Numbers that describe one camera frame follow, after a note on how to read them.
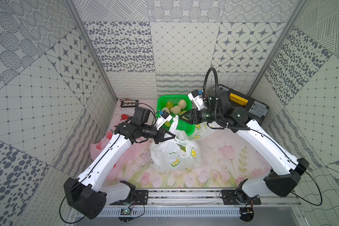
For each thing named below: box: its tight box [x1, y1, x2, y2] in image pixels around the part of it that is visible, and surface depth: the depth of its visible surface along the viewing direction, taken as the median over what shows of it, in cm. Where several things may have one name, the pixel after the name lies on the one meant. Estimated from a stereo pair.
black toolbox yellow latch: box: [217, 83, 270, 124], surface depth 95 cm
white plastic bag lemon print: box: [149, 115, 203, 173], surface depth 71 cm
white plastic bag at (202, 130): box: [189, 122, 225, 141], surface depth 95 cm
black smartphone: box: [120, 99, 139, 108], surface depth 120 cm
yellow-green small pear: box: [165, 100, 174, 110], surface depth 110 cm
